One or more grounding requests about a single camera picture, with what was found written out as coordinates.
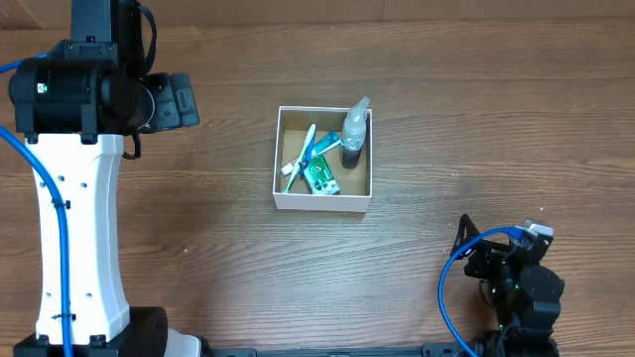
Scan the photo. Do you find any foam soap pump bottle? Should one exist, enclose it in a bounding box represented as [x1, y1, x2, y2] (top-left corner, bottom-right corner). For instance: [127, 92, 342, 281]
[340, 96, 370, 169]

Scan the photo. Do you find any blue disposable razor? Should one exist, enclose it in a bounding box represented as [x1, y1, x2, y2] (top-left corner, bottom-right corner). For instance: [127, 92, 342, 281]
[298, 139, 315, 177]

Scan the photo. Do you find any green Dettol soap bar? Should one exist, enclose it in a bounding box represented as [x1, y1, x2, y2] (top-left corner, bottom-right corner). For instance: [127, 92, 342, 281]
[304, 155, 340, 195]

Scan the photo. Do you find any green white toothbrush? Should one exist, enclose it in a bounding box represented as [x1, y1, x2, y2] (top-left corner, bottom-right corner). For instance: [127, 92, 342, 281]
[284, 124, 317, 193]

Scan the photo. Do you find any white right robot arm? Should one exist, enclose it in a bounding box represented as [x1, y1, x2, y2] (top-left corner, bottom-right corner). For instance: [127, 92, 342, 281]
[450, 214, 565, 357]

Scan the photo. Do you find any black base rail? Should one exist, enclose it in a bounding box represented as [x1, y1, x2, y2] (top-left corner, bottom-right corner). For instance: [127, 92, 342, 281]
[201, 342, 467, 357]

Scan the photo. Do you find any white cardboard box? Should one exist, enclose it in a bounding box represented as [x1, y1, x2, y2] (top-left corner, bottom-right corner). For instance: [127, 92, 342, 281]
[272, 106, 373, 212]

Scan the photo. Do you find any green white toothpaste tube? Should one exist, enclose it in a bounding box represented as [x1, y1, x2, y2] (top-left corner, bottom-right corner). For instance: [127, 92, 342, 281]
[281, 131, 342, 176]

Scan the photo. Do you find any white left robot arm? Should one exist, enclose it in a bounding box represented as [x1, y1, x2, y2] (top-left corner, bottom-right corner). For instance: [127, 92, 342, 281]
[3, 0, 209, 357]

